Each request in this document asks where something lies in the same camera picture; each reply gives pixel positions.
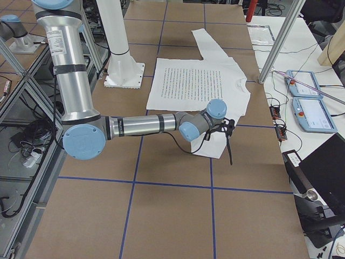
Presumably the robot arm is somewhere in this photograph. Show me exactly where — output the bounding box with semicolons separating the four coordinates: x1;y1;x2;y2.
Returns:
32;1;235;160

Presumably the aluminium frame post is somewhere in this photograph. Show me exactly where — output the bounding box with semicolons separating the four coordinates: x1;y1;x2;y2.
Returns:
258;0;305;84

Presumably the clear plastic document sleeve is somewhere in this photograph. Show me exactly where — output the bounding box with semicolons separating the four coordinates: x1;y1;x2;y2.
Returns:
247;25;275;46

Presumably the black box with label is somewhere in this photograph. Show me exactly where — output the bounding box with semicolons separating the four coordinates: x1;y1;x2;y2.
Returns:
282;149;313;194

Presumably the black monitor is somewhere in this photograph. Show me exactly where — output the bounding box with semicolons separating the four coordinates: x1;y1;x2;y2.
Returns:
299;133;344;215

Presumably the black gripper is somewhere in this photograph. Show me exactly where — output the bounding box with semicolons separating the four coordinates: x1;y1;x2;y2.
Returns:
220;118;235;165

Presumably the lower blue teach pendant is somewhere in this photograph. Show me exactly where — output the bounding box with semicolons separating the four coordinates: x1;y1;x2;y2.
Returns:
292;97;337;133

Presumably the metal grabber stick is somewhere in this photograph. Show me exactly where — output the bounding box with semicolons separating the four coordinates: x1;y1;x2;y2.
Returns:
271;69;345;105

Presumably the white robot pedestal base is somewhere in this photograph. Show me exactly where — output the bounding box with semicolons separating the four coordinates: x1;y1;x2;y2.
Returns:
97;0;145;89

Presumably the white long-sleeve printed shirt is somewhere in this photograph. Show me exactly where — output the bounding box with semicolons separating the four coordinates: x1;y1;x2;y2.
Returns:
146;28;252;159

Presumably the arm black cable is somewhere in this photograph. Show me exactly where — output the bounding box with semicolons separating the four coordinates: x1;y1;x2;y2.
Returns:
164;118;230;155

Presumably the blue teach pendant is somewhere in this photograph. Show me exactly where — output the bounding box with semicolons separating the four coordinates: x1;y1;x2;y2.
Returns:
285;69;324;99
292;97;337;133

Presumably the red cylinder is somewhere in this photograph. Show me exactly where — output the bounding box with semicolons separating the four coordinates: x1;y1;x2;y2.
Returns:
246;0;258;23

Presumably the upper blue teach pendant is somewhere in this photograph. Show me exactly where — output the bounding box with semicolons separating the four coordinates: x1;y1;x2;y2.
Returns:
285;69;324;99

